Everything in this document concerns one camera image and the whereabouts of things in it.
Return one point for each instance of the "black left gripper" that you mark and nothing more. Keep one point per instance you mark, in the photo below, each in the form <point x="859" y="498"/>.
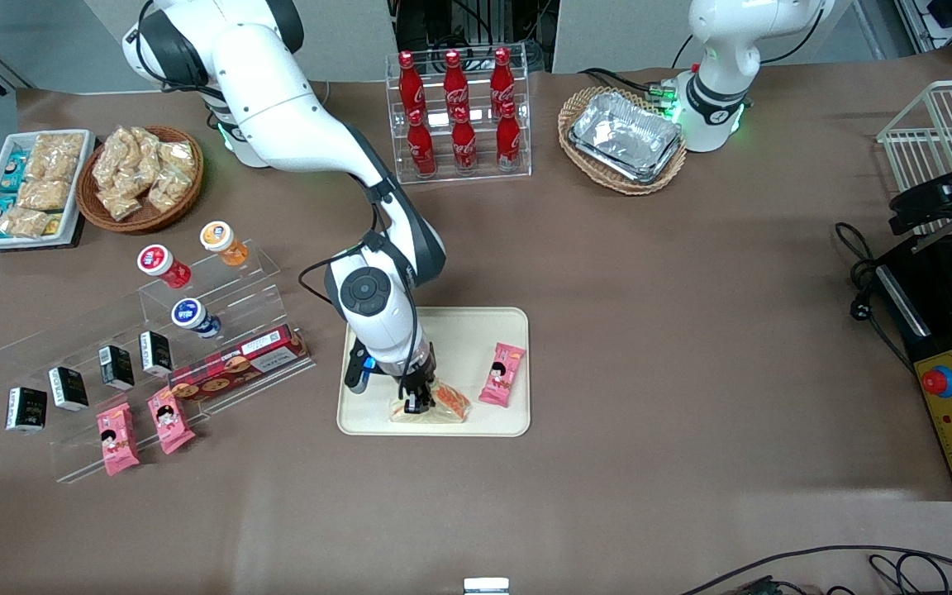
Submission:
<point x="932" y="198"/>

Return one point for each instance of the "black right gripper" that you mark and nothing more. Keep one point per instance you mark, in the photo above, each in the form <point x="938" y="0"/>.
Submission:
<point x="419" y="383"/>

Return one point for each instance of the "triangle sandwich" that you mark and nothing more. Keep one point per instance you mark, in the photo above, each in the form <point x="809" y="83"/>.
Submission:
<point x="451" y="402"/>

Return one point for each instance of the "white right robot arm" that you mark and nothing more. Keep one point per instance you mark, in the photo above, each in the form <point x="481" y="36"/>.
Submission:
<point x="278" y="99"/>

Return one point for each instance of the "beige plastic tray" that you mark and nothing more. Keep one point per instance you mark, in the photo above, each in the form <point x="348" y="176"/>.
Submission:
<point x="464" y="339"/>

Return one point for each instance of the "white rectangular snack tray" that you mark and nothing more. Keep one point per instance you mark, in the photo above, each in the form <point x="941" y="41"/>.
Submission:
<point x="83" y="178"/>

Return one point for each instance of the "pink cartoon snack packet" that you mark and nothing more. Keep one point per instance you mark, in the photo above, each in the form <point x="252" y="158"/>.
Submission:
<point x="170" y="421"/>
<point x="118" y="440"/>
<point x="502" y="376"/>

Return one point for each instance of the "black sealing machine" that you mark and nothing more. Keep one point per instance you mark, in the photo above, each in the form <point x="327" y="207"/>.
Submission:
<point x="943" y="318"/>

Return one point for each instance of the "red emergency stop button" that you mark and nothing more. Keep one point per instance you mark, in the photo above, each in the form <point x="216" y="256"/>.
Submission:
<point x="937" y="381"/>

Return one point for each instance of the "red cookie box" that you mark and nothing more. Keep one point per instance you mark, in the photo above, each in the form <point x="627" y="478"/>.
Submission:
<point x="236" y="368"/>

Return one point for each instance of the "clear acrylic step shelf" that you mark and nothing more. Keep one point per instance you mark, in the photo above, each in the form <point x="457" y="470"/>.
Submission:
<point x="257" y="277"/>

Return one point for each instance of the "small white device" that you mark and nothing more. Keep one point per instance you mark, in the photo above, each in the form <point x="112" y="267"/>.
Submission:
<point x="486" y="587"/>

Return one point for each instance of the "clear acrylic bottle rack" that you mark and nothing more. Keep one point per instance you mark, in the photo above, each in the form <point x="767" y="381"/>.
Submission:
<point x="480" y="175"/>

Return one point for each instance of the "blue lid yogurt cup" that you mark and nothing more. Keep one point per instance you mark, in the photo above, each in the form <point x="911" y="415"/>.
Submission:
<point x="195" y="318"/>

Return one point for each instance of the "orange lid yogurt cup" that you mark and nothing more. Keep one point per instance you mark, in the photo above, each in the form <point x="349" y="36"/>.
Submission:
<point x="224" y="242"/>

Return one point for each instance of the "red cola bottle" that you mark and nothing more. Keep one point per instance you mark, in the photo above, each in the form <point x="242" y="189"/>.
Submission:
<point x="508" y="139"/>
<point x="410" y="87"/>
<point x="454" y="83"/>
<point x="421" y="145"/>
<point x="502" y="80"/>
<point x="464" y="142"/>

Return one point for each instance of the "small black drink carton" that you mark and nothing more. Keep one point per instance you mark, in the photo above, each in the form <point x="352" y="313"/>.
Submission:
<point x="69" y="388"/>
<point x="26" y="411"/>
<point x="116" y="368"/>
<point x="156" y="354"/>

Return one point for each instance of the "red lid yogurt cup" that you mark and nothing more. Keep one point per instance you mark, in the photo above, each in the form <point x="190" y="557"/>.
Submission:
<point x="164" y="265"/>

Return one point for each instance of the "light wicker basket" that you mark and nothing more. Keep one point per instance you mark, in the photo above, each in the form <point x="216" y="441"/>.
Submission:
<point x="633" y="187"/>

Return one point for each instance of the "aluminium foil container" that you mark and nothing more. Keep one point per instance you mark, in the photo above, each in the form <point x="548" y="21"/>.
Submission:
<point x="625" y="132"/>

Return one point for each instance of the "brown wicker snack basket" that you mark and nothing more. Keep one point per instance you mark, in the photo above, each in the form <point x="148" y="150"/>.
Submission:
<point x="145" y="224"/>

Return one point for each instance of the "clear bag of puffed snacks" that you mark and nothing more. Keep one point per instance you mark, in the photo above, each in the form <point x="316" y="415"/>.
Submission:
<point x="121" y="202"/>
<point x="50" y="169"/>
<point x="59" y="147"/>
<point x="145" y="145"/>
<point x="166" y="192"/>
<point x="23" y="221"/>
<point x="42" y="196"/>
<point x="112" y="157"/>
<point x="178" y="157"/>

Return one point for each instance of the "small blue snack packet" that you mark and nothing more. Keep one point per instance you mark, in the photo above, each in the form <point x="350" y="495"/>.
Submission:
<point x="17" y="159"/>
<point x="2" y="205"/>
<point x="11" y="182"/>

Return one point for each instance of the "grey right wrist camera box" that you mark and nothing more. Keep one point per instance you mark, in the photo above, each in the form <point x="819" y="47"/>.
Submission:
<point x="358" y="376"/>

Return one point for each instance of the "aluminium frame shelf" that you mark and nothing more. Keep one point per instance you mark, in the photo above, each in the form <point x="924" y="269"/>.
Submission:
<point x="951" y="21"/>

